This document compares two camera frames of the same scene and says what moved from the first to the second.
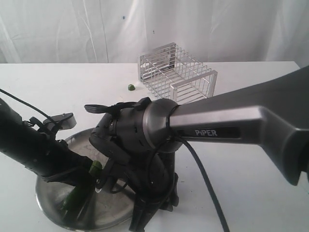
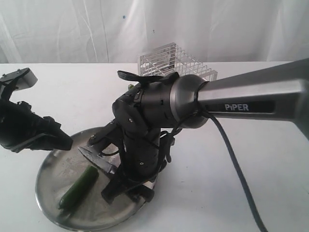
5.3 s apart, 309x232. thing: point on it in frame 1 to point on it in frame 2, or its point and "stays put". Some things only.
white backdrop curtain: [65, 32] stays put
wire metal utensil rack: [169, 72] stays put
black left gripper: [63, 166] to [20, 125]
